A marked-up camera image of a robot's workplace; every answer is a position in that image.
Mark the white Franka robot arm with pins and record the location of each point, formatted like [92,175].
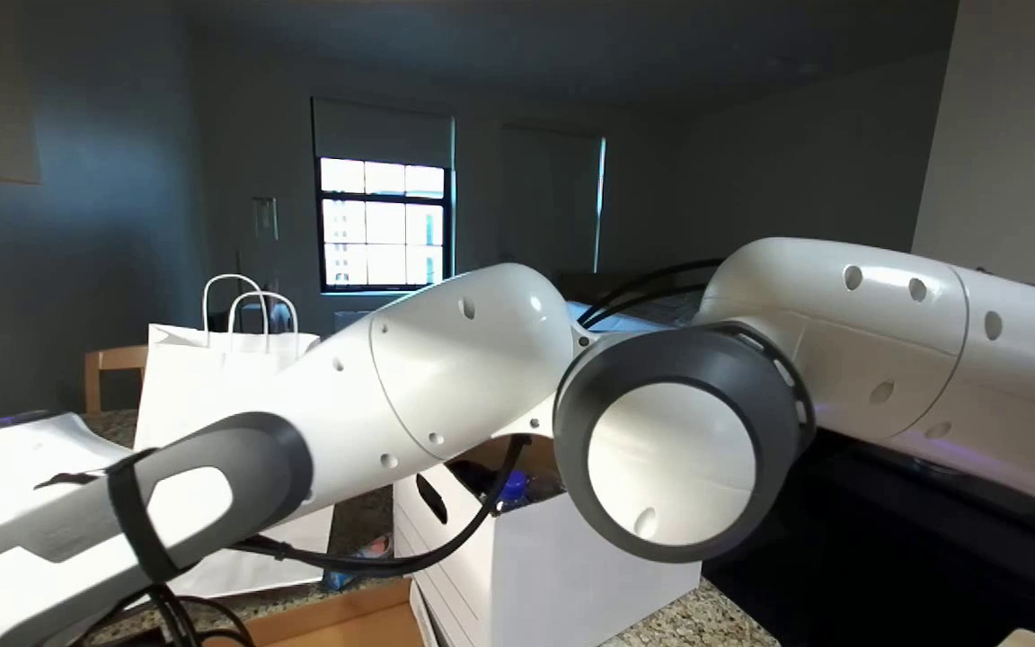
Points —
[898,347]

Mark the white cardboard storage box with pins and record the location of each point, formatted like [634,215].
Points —
[540,577]

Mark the bright window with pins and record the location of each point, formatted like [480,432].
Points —
[379,226]

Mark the grey roller blind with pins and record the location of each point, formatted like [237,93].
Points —
[379,128]

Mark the white paper shopping bag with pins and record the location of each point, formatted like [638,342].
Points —
[213,371]

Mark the flat brown cardboard tray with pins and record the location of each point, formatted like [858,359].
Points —
[339,616]

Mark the dark low cabinet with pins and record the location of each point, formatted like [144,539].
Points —
[879,577]

